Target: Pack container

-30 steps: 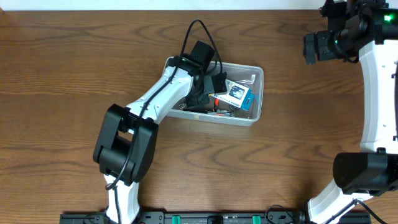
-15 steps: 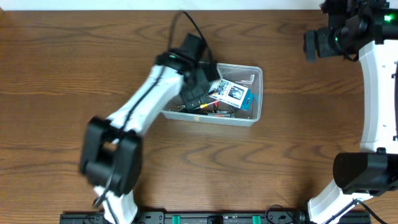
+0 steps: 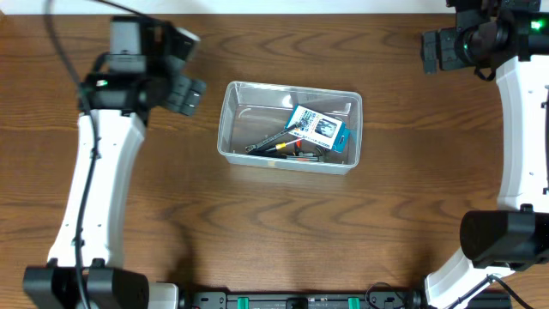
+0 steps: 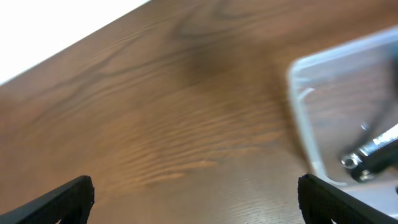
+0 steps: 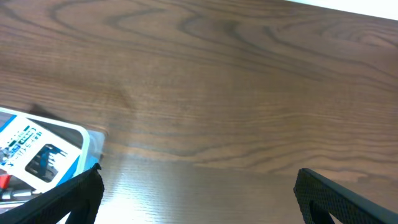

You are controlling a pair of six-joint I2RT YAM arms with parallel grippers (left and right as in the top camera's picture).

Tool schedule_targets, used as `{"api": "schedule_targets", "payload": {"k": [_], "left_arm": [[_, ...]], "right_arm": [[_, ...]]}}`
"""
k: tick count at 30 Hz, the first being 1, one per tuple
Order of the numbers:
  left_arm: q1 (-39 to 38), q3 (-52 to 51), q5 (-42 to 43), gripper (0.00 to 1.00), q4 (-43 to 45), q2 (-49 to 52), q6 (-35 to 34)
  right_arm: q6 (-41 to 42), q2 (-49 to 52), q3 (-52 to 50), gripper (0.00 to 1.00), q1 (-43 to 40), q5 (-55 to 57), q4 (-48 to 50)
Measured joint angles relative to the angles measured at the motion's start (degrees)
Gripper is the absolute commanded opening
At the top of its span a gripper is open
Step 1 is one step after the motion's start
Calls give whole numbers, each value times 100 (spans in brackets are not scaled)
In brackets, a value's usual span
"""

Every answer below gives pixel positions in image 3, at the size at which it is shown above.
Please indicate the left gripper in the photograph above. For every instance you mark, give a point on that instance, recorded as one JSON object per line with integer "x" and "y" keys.
{"x": 174, "y": 86}

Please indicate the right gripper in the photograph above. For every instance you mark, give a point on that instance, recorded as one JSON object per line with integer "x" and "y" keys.
{"x": 449, "y": 57}

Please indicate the silver ring wrench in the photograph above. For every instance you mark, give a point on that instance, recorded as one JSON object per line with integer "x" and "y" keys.
{"x": 254, "y": 147}

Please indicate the red handled pliers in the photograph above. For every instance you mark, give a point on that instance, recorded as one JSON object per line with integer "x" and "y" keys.
{"x": 297, "y": 148}

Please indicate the blue white cardboard box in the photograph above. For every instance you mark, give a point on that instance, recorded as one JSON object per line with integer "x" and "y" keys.
{"x": 318, "y": 128}

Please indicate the black handled hammer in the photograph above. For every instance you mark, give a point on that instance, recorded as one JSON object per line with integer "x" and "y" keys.
{"x": 301, "y": 156}

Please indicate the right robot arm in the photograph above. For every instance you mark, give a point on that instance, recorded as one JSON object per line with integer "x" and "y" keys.
{"x": 505, "y": 42}

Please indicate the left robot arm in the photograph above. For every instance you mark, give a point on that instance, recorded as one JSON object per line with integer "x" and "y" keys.
{"x": 143, "y": 69}

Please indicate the clear plastic container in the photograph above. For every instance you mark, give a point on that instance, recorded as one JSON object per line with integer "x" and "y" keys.
{"x": 253, "y": 111}

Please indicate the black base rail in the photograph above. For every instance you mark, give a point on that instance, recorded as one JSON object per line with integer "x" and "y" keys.
{"x": 220, "y": 300}

